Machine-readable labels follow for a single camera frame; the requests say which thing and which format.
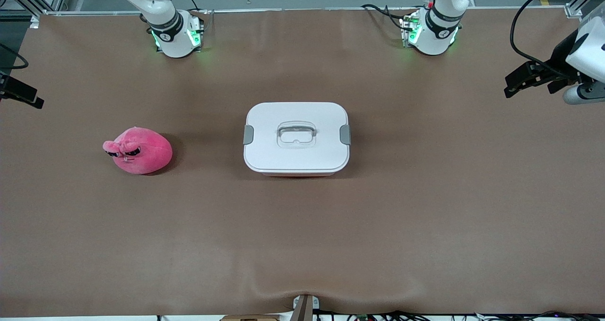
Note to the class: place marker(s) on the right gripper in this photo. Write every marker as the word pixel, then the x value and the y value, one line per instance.
pixel 14 89

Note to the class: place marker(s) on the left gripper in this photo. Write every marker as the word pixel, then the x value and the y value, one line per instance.
pixel 561 56

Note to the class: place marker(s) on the pink plush toy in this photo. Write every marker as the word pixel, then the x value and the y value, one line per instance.
pixel 142 153

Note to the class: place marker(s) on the white box lid grey clips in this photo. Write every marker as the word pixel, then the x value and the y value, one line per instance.
pixel 264 141

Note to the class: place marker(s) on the brown table mat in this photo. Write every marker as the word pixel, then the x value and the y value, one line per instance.
pixel 302 240

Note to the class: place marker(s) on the brown cardboard piece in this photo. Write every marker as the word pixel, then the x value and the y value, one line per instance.
pixel 250 318

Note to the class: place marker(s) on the aluminium table edge rail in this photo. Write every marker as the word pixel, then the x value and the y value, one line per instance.
pixel 236 10

